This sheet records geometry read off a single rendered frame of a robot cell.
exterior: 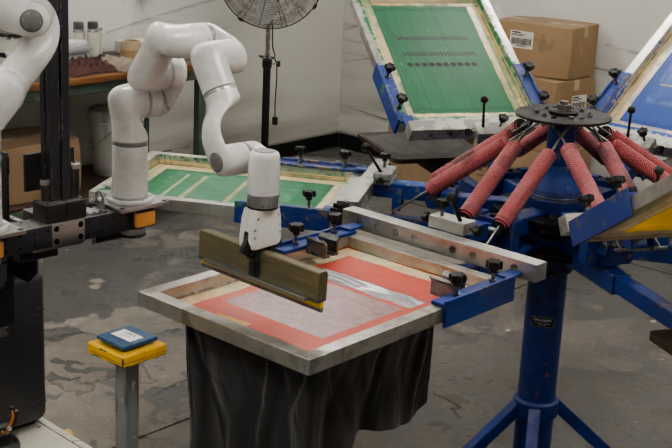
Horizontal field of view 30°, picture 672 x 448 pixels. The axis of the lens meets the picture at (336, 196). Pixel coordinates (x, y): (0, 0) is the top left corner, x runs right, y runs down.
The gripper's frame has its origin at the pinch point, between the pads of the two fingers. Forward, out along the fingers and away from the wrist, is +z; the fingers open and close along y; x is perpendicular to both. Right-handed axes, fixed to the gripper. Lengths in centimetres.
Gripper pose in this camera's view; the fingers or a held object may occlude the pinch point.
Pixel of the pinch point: (260, 266)
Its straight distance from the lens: 301.0
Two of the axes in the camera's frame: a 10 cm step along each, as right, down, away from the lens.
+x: 7.4, 2.2, -6.3
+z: -0.6, 9.6, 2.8
